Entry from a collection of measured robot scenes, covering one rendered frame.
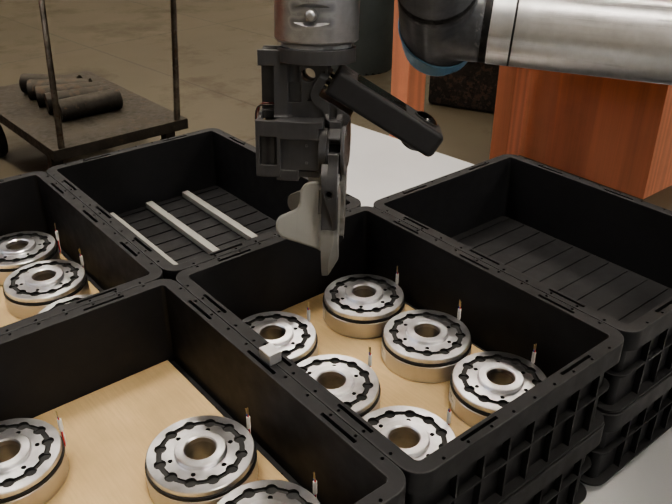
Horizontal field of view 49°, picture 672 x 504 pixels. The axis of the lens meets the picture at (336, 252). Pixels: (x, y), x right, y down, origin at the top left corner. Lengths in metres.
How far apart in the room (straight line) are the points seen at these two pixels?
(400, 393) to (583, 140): 2.82
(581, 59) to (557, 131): 2.90
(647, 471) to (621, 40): 0.52
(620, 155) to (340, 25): 2.88
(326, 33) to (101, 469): 0.46
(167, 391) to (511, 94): 2.77
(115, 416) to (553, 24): 0.58
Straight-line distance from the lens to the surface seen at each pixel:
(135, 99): 3.65
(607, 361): 0.77
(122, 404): 0.84
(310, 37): 0.65
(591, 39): 0.73
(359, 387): 0.78
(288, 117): 0.68
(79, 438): 0.81
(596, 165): 3.55
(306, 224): 0.69
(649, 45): 0.73
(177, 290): 0.83
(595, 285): 1.07
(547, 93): 3.62
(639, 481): 0.98
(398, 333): 0.86
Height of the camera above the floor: 1.36
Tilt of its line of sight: 29 degrees down
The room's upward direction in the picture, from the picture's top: straight up
